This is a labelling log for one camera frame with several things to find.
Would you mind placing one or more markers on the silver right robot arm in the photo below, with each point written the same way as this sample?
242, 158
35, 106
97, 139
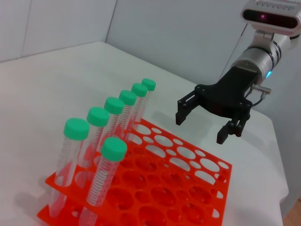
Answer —
256, 57

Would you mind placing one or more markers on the clear test tube green cap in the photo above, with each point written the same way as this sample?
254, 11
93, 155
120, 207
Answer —
114, 150
139, 89
148, 84
77, 129
98, 116
127, 97
113, 106

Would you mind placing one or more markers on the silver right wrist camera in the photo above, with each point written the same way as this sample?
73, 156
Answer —
270, 17

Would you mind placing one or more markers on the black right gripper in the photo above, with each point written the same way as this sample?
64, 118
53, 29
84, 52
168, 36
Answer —
230, 94

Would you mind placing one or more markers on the orange plastic test tube rack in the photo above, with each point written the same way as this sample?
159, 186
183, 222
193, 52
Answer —
141, 186

